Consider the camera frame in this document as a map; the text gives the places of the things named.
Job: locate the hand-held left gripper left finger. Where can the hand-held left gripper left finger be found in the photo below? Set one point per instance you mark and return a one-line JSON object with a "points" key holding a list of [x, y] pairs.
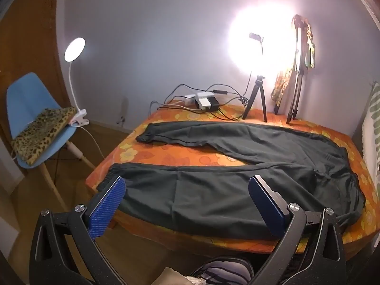
{"points": [[107, 204]]}

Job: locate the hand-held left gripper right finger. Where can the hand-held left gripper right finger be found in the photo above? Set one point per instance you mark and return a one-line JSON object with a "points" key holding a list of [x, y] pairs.
{"points": [[264, 202]]}

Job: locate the dark green pants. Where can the dark green pants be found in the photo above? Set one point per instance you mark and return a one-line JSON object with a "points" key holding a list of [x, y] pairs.
{"points": [[222, 196]]}

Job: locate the orange floral bed sheet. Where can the orange floral bed sheet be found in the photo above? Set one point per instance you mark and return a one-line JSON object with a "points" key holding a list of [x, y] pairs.
{"points": [[166, 157]]}

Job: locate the person's striped clothing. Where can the person's striped clothing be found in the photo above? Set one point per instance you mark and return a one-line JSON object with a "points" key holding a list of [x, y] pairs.
{"points": [[222, 273]]}

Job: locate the metal door stopper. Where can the metal door stopper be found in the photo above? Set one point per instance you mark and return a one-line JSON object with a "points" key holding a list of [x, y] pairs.
{"points": [[121, 120]]}

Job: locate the power strip with chargers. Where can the power strip with chargers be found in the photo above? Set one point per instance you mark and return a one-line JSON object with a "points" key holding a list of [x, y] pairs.
{"points": [[230, 115]]}

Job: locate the leopard print cushion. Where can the leopard print cushion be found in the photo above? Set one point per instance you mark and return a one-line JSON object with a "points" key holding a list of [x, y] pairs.
{"points": [[41, 133]]}

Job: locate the beige fuzzy cloth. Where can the beige fuzzy cloth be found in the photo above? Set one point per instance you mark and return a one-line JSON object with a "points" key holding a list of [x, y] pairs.
{"points": [[170, 277]]}

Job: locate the white charger box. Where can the white charger box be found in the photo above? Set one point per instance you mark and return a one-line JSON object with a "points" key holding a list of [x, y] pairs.
{"points": [[206, 99]]}

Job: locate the yellow patterned cloth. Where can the yellow patterned cloth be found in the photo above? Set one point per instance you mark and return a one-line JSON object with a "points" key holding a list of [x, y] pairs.
{"points": [[282, 84]]}

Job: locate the small black tripod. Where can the small black tripod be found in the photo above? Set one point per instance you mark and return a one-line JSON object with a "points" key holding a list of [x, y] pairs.
{"points": [[260, 81]]}

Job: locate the green and white blanket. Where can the green and white blanket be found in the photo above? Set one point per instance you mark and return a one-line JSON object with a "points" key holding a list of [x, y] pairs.
{"points": [[372, 130]]}

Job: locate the blue chair with wooden legs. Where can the blue chair with wooden legs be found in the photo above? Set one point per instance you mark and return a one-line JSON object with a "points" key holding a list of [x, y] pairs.
{"points": [[26, 95]]}

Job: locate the white clip lamp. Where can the white clip lamp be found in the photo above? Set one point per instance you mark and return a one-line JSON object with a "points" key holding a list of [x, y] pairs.
{"points": [[74, 49]]}

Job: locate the brown wooden door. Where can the brown wooden door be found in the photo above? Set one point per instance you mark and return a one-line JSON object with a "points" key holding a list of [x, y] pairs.
{"points": [[32, 41]]}

